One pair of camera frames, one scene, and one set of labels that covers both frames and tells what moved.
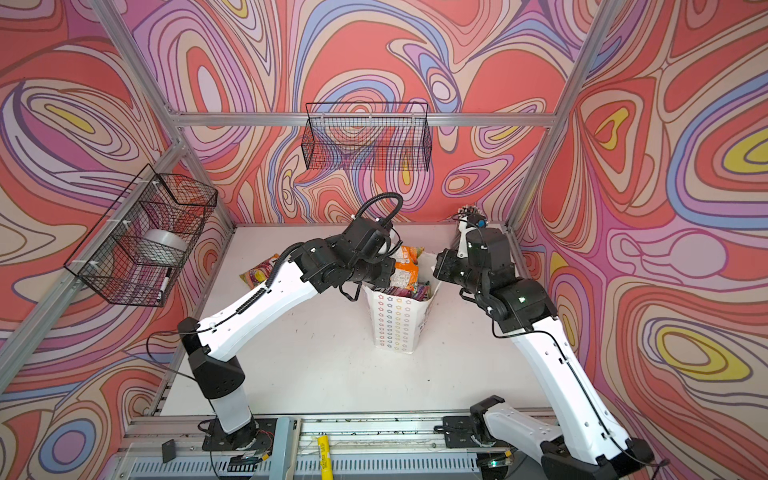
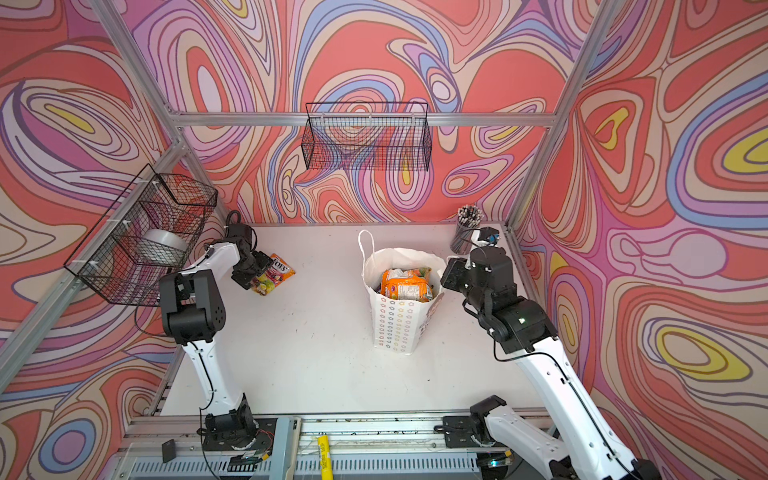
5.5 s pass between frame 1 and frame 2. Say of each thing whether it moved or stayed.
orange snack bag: moved
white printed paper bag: stayed
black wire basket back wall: stayed
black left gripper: moved
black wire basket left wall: stayed
